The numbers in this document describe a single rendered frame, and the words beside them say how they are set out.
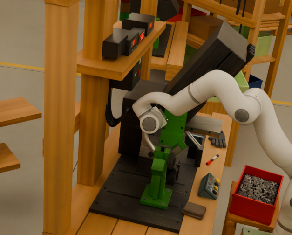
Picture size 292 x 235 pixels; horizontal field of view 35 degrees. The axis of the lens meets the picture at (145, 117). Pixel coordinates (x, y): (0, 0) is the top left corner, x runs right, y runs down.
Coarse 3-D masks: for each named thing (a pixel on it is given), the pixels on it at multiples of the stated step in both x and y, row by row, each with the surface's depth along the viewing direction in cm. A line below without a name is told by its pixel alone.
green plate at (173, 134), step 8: (168, 112) 232; (176, 120) 232; (184, 120) 231; (168, 128) 234; (176, 128) 233; (184, 128) 232; (160, 136) 235; (168, 136) 235; (176, 136) 234; (168, 144) 235
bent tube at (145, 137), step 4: (160, 108) 229; (164, 116) 227; (144, 132) 229; (144, 136) 229; (148, 136) 231; (144, 140) 230; (148, 140) 230; (148, 144) 230; (152, 144) 230; (152, 148) 230; (152, 152) 231
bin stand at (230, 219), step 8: (232, 184) 259; (232, 192) 252; (232, 216) 233; (224, 224) 269; (232, 224) 233; (248, 224) 231; (256, 224) 230; (264, 224) 230; (272, 224) 231; (224, 232) 238; (232, 232) 236
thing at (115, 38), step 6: (114, 36) 203; (120, 36) 204; (126, 36) 206; (108, 42) 196; (114, 42) 195; (120, 42) 197; (102, 48) 197; (108, 48) 197; (114, 48) 196; (120, 48) 199; (102, 54) 198; (108, 54) 198; (114, 54) 197; (120, 54) 201
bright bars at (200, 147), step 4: (184, 132) 247; (188, 132) 250; (188, 136) 248; (192, 136) 250; (192, 140) 248; (196, 140) 251; (196, 144) 249; (200, 148) 249; (200, 152) 249; (196, 156) 250; (200, 156) 250; (196, 160) 251; (200, 160) 251; (196, 164) 252
